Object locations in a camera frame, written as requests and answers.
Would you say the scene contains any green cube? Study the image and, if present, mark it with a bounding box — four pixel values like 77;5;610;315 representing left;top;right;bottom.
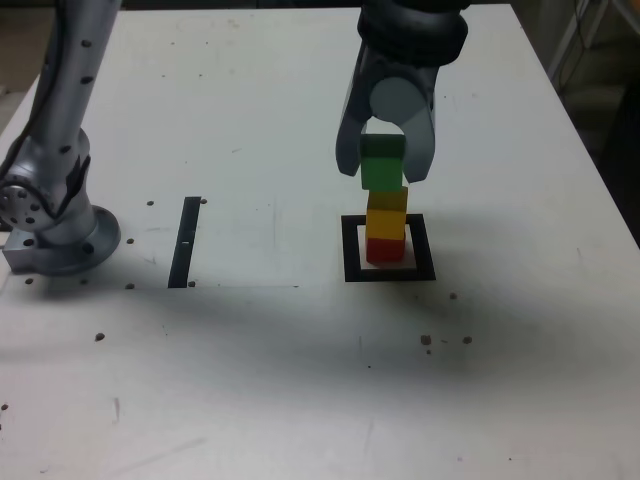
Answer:
359;134;407;191

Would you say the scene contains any white background frame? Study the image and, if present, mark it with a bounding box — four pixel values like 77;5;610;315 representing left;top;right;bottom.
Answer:
530;0;615;84

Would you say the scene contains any black tape square outline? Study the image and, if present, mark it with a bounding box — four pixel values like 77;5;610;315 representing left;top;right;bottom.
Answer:
340;213;437;284

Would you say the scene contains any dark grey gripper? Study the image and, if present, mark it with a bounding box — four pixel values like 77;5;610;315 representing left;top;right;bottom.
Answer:
335;47;442;185

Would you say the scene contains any black tape strip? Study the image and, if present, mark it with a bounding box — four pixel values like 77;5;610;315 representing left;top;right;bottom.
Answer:
167;196;202;290

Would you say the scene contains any yellow cube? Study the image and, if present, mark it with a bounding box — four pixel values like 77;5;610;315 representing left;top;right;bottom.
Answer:
365;187;410;241

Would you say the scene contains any red cube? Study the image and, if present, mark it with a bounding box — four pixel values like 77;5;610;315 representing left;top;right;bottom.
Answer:
366;237;405;264

